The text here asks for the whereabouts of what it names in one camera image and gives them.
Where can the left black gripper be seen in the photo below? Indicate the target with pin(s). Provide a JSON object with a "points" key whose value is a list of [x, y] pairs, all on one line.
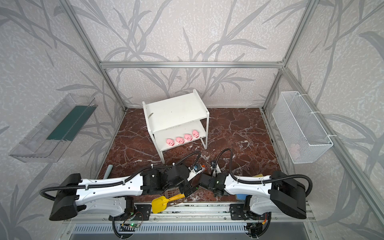
{"points": [[186, 187]]}

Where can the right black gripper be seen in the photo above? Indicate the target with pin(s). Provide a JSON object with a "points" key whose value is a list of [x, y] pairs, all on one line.
{"points": [[202, 179]]}

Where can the pink pig toy pair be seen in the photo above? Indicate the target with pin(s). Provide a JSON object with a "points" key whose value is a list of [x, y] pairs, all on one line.
{"points": [[170, 142], [180, 140]]}

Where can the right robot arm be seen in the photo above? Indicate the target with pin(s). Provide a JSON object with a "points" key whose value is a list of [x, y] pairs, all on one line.
{"points": [[269, 194]]}

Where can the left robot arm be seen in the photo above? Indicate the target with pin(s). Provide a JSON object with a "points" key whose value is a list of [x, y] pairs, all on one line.
{"points": [[114, 197]]}

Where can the white two-tier shelf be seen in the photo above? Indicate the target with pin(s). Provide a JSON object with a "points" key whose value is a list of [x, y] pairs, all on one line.
{"points": [[174, 117]]}

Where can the brown slotted spatula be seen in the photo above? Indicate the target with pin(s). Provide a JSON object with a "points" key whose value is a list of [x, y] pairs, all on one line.
{"points": [[171, 193]]}

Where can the blue sponge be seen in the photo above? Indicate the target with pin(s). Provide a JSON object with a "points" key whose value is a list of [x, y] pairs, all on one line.
{"points": [[241, 197]]}

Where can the yellow toy shovel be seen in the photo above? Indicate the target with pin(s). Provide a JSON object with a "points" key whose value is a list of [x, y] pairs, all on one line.
{"points": [[160, 204]]}

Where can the green circuit board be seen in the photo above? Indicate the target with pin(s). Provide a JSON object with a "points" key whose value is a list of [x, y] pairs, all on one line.
{"points": [[130, 227]]}

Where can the light blue round object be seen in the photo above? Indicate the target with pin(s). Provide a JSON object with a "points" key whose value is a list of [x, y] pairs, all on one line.
{"points": [[108, 172]]}

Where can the pink toy in basket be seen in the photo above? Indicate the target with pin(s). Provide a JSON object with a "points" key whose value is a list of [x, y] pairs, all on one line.
{"points": [[295, 151]]}

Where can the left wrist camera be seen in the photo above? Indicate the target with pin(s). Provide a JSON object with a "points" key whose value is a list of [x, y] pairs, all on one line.
{"points": [[196, 170]]}

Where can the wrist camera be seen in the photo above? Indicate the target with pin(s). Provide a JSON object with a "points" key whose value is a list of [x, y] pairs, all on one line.
{"points": [[196, 170], [215, 169]]}

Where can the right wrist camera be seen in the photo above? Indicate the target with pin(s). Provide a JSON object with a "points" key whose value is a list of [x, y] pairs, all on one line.
{"points": [[215, 169]]}

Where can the aluminium front rail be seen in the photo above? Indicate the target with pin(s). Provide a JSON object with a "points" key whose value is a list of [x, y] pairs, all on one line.
{"points": [[193, 212]]}

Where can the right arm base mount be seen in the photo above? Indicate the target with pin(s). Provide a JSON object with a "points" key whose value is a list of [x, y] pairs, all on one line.
{"points": [[244, 211]]}

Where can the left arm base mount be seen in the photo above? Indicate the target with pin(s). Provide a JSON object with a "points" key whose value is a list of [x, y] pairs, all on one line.
{"points": [[136, 212]]}

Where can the white wire mesh basket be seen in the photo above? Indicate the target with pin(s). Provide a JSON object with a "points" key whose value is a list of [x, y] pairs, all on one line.
{"points": [[298, 124]]}

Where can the clear plastic wall bin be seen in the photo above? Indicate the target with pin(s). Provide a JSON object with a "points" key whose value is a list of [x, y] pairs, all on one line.
{"points": [[48, 141]]}

